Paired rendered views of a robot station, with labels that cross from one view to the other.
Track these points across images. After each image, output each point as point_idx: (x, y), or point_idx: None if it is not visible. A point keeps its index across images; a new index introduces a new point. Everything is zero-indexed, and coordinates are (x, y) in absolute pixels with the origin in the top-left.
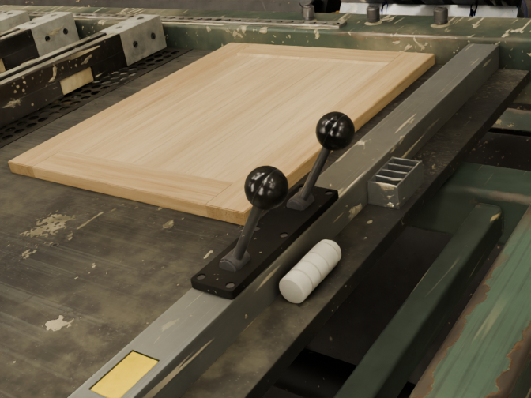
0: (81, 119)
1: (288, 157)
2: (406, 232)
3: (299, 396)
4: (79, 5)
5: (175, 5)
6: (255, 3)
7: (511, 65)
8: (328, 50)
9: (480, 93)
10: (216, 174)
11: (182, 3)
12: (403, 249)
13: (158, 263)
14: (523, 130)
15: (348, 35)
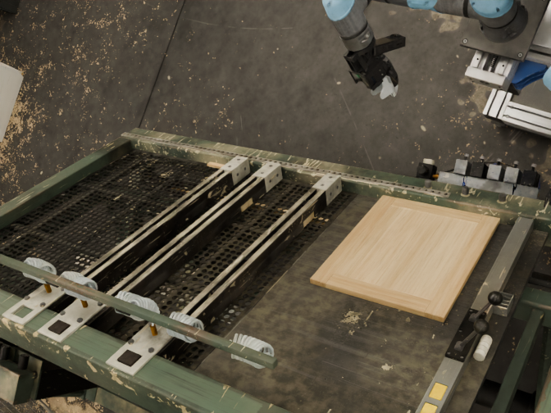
0: (325, 247)
1: (450, 286)
2: None
3: None
4: (216, 107)
5: (291, 116)
6: (349, 122)
7: (539, 229)
8: (442, 209)
9: (526, 247)
10: (421, 294)
11: (296, 115)
12: None
13: (413, 340)
14: None
15: (453, 202)
